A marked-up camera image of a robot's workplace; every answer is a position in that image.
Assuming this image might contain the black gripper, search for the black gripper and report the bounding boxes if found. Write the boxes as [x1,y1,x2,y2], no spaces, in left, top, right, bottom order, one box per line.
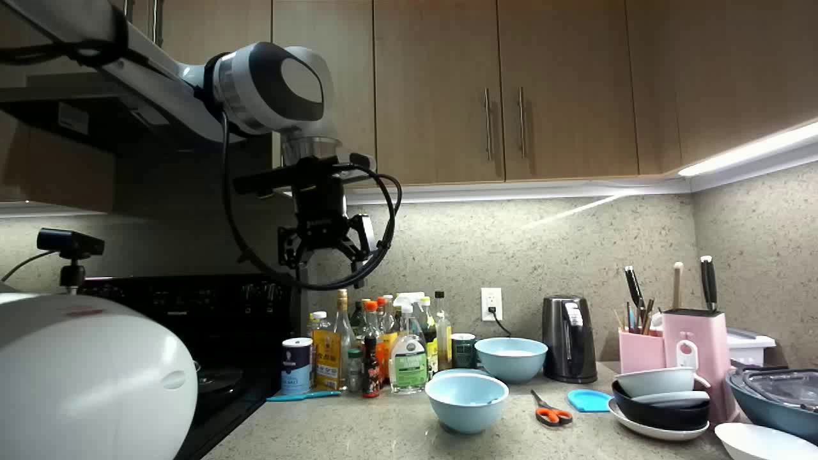
[279,185,375,272]

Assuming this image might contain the small light blue bowl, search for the small light blue bowl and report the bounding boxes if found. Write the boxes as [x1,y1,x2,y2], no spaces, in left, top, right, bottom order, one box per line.
[422,372,512,438]

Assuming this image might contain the large light blue bowl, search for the large light blue bowl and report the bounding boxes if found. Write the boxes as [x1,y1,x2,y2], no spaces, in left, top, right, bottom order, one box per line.
[473,336,549,386]

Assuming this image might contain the grey bowl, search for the grey bowl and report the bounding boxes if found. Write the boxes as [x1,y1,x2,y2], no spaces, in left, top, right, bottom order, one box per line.
[613,368,714,401]

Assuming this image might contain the black bowl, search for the black bowl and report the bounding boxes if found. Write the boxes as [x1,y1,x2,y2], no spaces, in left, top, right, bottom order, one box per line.
[609,379,714,433]

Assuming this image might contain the dark bowl with utensil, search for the dark bowl with utensil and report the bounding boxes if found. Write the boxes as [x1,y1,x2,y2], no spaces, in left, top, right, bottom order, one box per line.
[722,365,818,445]

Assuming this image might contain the white bowl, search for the white bowl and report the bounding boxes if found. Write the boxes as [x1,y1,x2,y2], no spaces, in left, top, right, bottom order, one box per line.
[714,419,818,460]

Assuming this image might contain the orange cap bottle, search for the orange cap bottle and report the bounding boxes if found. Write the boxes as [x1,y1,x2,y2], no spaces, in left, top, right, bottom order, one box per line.
[360,298,384,337]

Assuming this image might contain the yellow label bottle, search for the yellow label bottle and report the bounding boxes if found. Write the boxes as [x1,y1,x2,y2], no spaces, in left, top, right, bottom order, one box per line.
[312,290,353,394]

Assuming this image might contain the black stove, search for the black stove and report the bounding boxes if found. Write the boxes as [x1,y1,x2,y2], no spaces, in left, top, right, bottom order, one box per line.
[80,272,301,460]

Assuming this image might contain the small clear jar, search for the small clear jar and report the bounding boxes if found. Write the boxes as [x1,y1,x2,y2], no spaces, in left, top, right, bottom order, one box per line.
[343,322,367,396]

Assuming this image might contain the round salt canister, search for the round salt canister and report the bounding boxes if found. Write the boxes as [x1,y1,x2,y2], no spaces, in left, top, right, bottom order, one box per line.
[279,336,315,396]

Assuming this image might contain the small dark sauce bottle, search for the small dark sauce bottle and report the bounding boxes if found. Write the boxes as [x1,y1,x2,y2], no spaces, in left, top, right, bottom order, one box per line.
[362,330,384,401]

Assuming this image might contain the clear spray bottle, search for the clear spray bottle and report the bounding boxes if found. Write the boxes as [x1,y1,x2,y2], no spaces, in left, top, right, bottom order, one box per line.
[389,294,431,396]

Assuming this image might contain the yellow oil bottle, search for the yellow oil bottle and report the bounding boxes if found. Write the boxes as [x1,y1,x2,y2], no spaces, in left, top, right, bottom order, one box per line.
[430,290,455,372]

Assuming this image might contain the teal flat mat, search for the teal flat mat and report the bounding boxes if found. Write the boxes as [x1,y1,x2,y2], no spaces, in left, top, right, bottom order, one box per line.
[266,388,343,405]

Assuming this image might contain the dark green tin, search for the dark green tin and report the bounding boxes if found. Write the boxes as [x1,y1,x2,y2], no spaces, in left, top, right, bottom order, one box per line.
[449,330,478,372]

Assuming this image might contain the black electric kettle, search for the black electric kettle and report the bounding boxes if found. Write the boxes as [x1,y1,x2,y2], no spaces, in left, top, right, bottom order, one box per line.
[538,294,599,386]

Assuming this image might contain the grey range hood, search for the grey range hood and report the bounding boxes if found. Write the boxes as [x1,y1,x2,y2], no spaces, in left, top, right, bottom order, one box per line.
[0,80,279,162]

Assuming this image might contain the pink utensil holder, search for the pink utensil holder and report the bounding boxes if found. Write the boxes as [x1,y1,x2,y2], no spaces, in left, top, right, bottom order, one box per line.
[615,327,666,377]

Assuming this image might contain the white plate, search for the white plate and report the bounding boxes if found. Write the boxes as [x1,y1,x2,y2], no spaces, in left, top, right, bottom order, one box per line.
[605,401,714,445]

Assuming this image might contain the pink knife block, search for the pink knife block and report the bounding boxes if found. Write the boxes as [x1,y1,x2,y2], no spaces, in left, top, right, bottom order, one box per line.
[661,308,733,425]

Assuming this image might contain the under-cabinet LED light bar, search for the under-cabinet LED light bar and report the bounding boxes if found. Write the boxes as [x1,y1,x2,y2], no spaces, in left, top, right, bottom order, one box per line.
[674,118,818,183]

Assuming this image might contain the white storage container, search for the white storage container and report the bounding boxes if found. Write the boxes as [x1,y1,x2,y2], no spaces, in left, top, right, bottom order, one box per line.
[726,327,779,372]

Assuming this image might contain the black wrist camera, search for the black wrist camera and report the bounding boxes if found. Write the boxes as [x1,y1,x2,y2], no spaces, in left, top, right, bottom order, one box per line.
[233,156,374,197]

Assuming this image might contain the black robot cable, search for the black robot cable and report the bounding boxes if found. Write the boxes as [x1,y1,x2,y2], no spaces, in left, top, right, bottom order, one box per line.
[0,9,404,293]

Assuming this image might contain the white wall outlet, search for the white wall outlet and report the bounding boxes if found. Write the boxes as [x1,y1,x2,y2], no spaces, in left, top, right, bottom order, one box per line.
[478,286,506,325]

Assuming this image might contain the wooden wall cabinets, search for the wooden wall cabinets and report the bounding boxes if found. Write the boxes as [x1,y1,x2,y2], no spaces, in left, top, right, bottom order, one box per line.
[110,0,818,187]

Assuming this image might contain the black camera on stand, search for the black camera on stand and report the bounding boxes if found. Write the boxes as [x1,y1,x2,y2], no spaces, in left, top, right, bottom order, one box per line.
[34,229,108,293]

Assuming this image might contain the orange handled scissors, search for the orange handled scissors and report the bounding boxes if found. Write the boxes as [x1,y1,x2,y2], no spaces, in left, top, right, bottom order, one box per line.
[528,388,574,429]

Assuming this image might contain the black handled knife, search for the black handled knife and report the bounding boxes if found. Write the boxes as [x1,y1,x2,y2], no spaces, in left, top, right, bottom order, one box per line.
[624,263,647,333]
[697,253,721,314]

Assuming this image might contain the brown handled utensil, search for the brown handled utensil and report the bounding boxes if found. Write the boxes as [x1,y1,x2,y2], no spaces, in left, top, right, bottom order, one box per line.
[638,298,659,336]

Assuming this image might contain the wooden handled knife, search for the wooden handled knife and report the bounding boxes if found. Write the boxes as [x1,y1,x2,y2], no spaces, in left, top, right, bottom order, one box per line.
[670,261,685,312]

